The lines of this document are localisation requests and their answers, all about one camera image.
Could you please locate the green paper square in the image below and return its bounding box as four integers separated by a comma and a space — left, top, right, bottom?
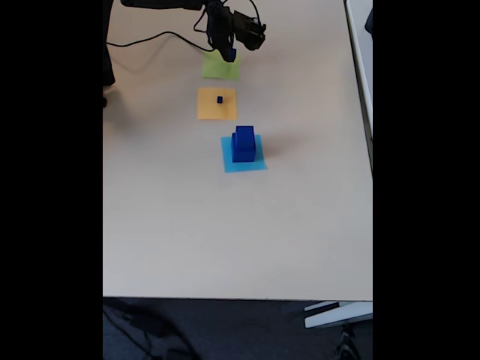
202, 50, 242, 82

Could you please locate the orange paper square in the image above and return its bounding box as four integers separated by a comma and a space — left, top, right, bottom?
196, 86, 238, 122

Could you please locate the light blue paper square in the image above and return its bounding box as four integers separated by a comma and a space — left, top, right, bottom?
220, 135, 268, 174

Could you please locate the large blue cube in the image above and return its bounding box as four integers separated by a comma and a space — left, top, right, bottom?
235, 125, 256, 151

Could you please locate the largest blue cube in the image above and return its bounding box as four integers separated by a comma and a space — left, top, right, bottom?
231, 133, 263, 164

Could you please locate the white side desk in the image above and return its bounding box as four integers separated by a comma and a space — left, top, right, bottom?
343, 0, 374, 173

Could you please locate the white table foot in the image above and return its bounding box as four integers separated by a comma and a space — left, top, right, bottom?
303, 300, 374, 330

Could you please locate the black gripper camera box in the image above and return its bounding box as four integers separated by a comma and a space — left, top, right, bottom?
232, 10, 268, 52

